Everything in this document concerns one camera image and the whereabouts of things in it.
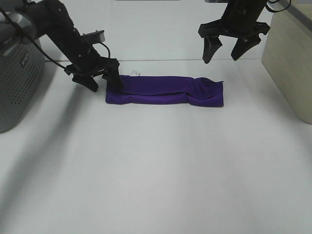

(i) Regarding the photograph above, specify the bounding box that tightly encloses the purple towel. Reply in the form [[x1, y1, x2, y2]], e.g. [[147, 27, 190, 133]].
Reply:
[[105, 75, 224, 107]]

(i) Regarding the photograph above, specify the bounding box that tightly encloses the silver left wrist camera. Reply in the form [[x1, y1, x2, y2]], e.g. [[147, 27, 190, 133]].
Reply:
[[82, 30, 105, 45]]

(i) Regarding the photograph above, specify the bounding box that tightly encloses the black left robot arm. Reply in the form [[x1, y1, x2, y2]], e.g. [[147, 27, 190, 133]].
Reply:
[[0, 0, 123, 92]]

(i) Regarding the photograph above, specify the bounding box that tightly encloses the black left camera cable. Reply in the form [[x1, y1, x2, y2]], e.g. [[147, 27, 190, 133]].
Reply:
[[0, 7, 110, 69]]

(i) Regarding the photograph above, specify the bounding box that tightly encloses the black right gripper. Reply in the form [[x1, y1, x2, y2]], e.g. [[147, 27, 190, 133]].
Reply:
[[198, 0, 270, 64]]

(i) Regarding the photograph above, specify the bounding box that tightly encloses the beige storage bin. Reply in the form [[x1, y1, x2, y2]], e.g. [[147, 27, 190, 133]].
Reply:
[[262, 0, 312, 123]]

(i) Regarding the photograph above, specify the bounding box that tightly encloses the grey perforated laundry basket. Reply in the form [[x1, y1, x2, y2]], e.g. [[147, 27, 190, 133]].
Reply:
[[0, 14, 45, 132]]

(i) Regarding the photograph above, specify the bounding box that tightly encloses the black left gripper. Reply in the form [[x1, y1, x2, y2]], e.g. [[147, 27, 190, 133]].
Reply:
[[64, 46, 123, 92]]

